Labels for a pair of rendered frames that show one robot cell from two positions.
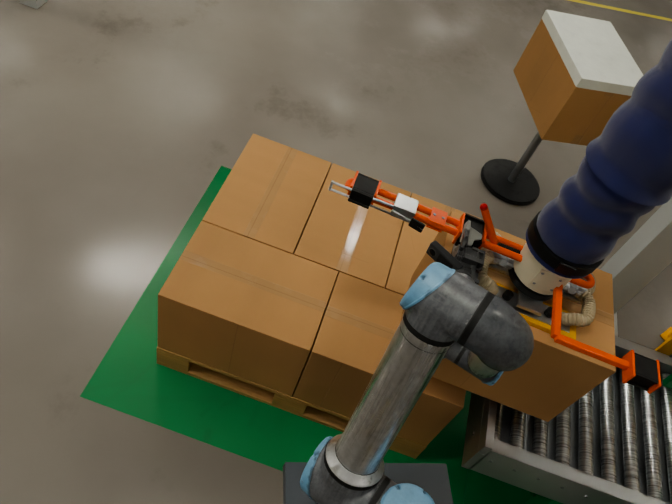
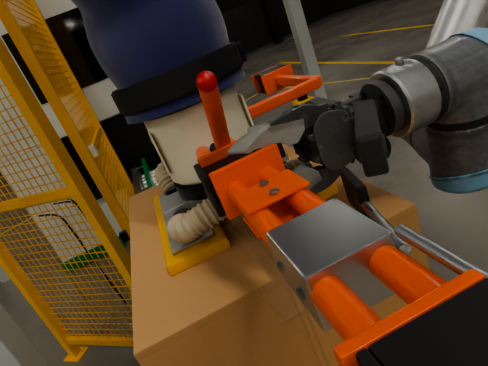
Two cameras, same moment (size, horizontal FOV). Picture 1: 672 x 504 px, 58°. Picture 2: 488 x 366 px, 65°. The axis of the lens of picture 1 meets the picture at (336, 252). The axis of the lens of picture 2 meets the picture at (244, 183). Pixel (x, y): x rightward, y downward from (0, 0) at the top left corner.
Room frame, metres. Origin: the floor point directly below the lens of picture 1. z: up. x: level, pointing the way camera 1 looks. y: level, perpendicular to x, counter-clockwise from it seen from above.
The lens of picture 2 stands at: (1.41, 0.06, 1.36)
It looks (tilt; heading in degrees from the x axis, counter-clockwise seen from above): 22 degrees down; 261
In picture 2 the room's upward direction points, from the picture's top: 22 degrees counter-clockwise
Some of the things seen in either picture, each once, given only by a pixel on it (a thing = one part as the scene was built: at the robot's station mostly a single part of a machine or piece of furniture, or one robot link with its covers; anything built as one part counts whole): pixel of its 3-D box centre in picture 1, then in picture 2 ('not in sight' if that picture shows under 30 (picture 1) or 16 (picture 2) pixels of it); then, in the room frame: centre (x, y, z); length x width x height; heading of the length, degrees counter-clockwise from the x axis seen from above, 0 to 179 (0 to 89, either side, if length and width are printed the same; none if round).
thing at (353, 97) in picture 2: (464, 266); (340, 125); (1.20, -0.36, 1.20); 0.12 x 0.09 x 0.08; 0
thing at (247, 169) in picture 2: (470, 233); (242, 173); (1.34, -0.36, 1.20); 0.10 x 0.08 x 0.06; 0
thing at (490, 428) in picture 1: (494, 366); not in sight; (1.35, -0.72, 0.58); 0.70 x 0.03 x 0.06; 1
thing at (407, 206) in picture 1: (404, 207); (330, 258); (1.34, -0.15, 1.20); 0.07 x 0.07 x 0.04; 0
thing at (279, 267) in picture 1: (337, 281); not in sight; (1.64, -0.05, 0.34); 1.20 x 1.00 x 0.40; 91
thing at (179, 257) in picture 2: not in sight; (181, 210); (1.43, -0.61, 1.09); 0.34 x 0.10 x 0.05; 90
